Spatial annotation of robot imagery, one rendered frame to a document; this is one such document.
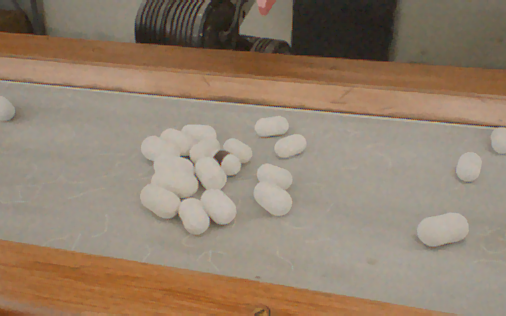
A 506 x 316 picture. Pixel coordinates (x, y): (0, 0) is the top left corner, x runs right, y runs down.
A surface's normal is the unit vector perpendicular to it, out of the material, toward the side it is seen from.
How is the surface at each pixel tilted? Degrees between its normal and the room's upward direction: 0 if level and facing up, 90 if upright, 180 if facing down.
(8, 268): 0
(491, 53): 88
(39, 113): 0
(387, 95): 45
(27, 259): 0
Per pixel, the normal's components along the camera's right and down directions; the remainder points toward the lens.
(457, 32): -0.30, 0.46
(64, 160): 0.00, -0.88
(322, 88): -0.17, -0.29
